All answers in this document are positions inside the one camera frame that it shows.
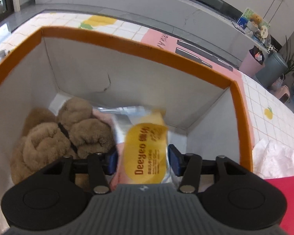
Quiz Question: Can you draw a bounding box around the brown plush toy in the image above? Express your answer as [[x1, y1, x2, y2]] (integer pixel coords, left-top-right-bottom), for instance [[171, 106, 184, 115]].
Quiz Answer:
[[10, 97, 116, 185]]

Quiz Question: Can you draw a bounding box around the silver foil snack package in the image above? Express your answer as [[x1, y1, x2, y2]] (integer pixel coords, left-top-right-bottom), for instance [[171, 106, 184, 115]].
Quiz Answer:
[[93, 106, 172, 190]]

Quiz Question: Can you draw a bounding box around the orange white storage box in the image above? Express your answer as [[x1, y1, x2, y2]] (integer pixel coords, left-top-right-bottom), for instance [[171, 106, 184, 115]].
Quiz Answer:
[[0, 27, 252, 233]]

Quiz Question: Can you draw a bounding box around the white crumpled paper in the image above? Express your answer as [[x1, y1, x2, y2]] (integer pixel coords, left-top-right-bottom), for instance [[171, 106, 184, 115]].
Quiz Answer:
[[252, 139, 294, 179]]

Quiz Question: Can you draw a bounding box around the lemon pattern white tablecloth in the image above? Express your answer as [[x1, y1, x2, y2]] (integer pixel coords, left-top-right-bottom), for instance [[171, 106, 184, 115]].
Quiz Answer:
[[0, 11, 294, 149]]

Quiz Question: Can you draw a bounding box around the red Wonderlab cube box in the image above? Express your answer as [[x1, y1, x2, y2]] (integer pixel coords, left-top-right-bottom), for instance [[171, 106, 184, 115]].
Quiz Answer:
[[266, 176, 294, 234]]

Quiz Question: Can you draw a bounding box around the pink waste basket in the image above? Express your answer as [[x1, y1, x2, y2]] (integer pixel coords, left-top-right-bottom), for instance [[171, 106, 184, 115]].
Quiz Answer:
[[239, 46, 265, 78]]

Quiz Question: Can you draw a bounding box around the pink small stool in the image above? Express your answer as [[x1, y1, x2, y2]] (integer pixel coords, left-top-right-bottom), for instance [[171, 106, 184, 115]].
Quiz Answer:
[[273, 85, 290, 103]]

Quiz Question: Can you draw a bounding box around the grey round trash bin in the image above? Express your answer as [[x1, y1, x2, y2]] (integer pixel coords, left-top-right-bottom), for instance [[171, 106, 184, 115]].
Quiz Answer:
[[255, 52, 287, 88]]

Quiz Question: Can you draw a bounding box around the green potted plant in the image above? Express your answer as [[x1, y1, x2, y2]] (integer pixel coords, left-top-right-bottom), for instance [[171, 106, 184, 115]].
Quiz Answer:
[[283, 37, 294, 77]]

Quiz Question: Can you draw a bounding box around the small teddy bear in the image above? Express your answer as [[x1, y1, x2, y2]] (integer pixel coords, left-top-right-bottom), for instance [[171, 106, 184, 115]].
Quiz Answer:
[[250, 13, 263, 28]]

